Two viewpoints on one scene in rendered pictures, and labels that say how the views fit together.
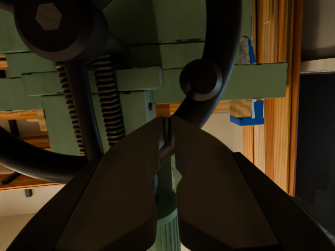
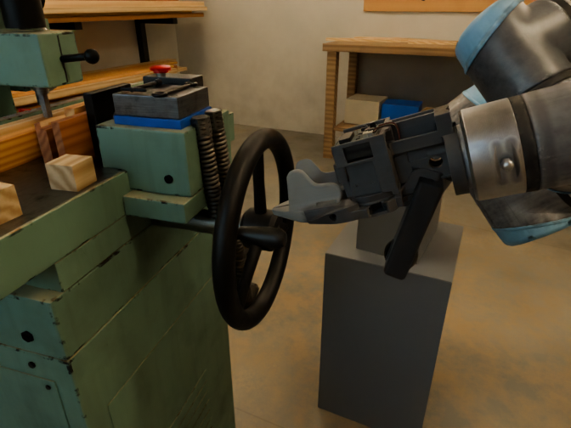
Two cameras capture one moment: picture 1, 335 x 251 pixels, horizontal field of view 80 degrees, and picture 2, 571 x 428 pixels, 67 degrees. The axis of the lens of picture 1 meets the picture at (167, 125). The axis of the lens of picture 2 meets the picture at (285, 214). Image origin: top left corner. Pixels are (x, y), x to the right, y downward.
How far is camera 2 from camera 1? 0.49 m
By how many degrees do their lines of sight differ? 79
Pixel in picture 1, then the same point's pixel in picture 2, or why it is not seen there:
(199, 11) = (106, 291)
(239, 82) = (48, 241)
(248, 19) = (61, 318)
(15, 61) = not seen: hidden behind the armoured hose
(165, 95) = (119, 186)
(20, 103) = not seen: hidden behind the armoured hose
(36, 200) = not seen: outside the picture
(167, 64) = (122, 222)
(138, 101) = (193, 186)
